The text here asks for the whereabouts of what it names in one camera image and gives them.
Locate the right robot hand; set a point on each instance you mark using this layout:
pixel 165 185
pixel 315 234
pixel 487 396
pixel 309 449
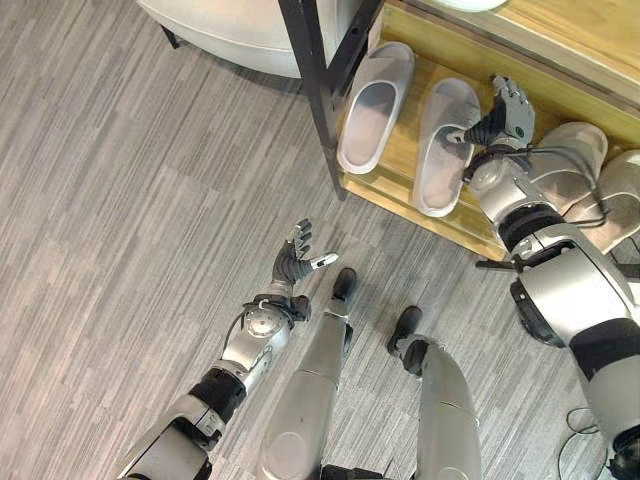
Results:
pixel 510 116

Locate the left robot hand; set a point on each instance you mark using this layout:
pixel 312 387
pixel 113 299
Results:
pixel 292 264

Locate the white slipper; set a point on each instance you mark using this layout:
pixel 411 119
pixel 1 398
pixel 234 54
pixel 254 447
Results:
pixel 575 165
pixel 442 150
pixel 375 107
pixel 622 200

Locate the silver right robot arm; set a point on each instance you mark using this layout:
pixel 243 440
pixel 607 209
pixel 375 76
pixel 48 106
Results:
pixel 565 270

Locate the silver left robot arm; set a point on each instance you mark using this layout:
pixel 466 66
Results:
pixel 220 380

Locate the wooden shoe rack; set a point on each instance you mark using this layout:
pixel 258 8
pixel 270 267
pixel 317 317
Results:
pixel 500 75

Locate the dark left robot foot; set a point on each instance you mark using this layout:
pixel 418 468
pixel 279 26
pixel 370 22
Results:
pixel 344 285

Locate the dark robot foot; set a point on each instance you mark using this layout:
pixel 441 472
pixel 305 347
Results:
pixel 344 285
pixel 404 327

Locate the white round object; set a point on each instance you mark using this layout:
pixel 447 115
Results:
pixel 472 4

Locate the dark right robot foot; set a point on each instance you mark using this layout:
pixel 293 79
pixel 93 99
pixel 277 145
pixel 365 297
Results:
pixel 404 327

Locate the silver left robot leg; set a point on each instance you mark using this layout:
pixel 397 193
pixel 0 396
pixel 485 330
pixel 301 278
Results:
pixel 307 400

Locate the silver robot leg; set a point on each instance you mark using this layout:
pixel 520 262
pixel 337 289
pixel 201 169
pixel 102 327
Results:
pixel 307 400
pixel 445 405

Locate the silver right robot leg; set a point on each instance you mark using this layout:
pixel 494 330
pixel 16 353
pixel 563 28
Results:
pixel 445 405

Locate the white upholstered chair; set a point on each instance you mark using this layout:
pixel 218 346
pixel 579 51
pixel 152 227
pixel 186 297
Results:
pixel 230 30

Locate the black metal frame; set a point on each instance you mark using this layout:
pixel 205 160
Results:
pixel 325 75

